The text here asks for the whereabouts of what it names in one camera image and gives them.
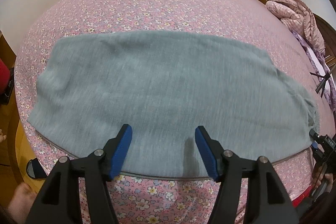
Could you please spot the bare foot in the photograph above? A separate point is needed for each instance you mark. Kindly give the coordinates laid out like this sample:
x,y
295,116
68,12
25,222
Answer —
x,y
21,203

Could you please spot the wooden side cabinet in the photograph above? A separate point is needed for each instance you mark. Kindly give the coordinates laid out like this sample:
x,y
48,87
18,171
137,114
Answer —
x,y
10,173

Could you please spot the purple floral pillow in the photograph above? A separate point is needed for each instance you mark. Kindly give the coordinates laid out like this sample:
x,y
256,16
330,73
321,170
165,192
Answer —
x,y
320,68

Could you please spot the grey knit pants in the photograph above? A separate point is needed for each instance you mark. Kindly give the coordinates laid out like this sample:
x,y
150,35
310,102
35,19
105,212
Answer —
x,y
165,84

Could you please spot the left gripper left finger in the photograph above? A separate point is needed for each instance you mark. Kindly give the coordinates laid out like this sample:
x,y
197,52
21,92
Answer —
x,y
58,200

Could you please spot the black slipper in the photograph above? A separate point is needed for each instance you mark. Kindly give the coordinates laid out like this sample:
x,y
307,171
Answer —
x,y
34,169

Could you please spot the pink ruffled quilt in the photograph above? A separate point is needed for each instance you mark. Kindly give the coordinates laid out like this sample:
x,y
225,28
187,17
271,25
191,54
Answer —
x,y
296,16

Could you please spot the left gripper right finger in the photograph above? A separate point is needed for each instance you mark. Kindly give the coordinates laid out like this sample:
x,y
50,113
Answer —
x,y
267,198

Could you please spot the black tripod stand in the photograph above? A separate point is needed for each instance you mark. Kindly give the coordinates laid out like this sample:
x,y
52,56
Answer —
x,y
321,86

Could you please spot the red bag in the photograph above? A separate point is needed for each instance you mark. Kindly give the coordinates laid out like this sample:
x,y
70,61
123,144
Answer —
x,y
4,77

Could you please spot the pink floral bed sheet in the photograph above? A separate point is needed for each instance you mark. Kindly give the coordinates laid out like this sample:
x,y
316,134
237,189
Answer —
x,y
139,200

